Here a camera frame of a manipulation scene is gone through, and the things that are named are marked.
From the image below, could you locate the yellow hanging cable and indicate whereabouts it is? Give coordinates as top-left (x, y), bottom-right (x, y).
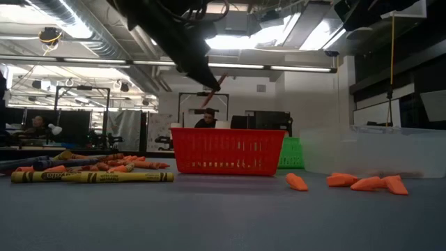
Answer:
top-left (385, 13), bottom-right (397, 127)

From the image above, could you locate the red slotted plastic basket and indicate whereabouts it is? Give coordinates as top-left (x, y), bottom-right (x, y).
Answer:
top-left (169, 127), bottom-right (287, 176)

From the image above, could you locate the grey ceiling unit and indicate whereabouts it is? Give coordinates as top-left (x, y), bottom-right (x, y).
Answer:
top-left (215, 9), bottom-right (250, 36)

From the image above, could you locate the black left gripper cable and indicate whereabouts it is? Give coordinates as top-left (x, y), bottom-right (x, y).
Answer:
top-left (158, 0), bottom-right (231, 24)

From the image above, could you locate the black gantry frame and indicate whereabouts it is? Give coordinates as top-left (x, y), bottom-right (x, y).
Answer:
top-left (54, 85), bottom-right (112, 140)
top-left (177, 91), bottom-right (230, 123)

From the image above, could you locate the person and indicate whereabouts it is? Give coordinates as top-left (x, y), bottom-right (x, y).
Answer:
top-left (19, 114), bottom-right (49, 139)
top-left (194, 107), bottom-right (219, 129)

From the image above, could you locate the black monitor block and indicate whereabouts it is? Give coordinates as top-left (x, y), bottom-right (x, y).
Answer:
top-left (230, 110), bottom-right (294, 137)

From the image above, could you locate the grey hanging cloth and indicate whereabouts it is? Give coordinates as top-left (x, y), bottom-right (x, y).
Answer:
top-left (107, 109), bottom-right (143, 152)

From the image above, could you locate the green slotted plastic basket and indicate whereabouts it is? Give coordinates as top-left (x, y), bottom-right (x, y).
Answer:
top-left (277, 136), bottom-right (305, 170)

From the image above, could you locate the clear plastic container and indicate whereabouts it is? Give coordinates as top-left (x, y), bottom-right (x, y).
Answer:
top-left (299, 125), bottom-right (446, 179)

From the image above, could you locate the red Crayola crayon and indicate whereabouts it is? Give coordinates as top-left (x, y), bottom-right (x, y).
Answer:
top-left (134, 160), bottom-right (171, 170)
top-left (99, 153), bottom-right (126, 162)
top-left (201, 72), bottom-right (229, 109)

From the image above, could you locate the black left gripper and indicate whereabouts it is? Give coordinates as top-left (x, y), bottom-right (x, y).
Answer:
top-left (114, 0), bottom-right (222, 92)

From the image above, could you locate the black partition screen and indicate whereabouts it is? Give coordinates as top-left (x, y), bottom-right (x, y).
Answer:
top-left (5, 107), bottom-right (92, 144)

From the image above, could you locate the round black ceiling device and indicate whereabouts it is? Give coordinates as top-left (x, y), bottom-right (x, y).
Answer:
top-left (38, 26), bottom-right (63, 47)

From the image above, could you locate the long LED light bar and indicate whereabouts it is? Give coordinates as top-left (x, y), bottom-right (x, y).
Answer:
top-left (0, 55), bottom-right (338, 74)

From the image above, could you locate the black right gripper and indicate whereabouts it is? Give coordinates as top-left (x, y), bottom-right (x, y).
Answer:
top-left (334, 0), bottom-right (421, 33)

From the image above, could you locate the white desk lamp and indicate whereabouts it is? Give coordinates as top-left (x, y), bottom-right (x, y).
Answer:
top-left (47, 122), bottom-right (63, 137)

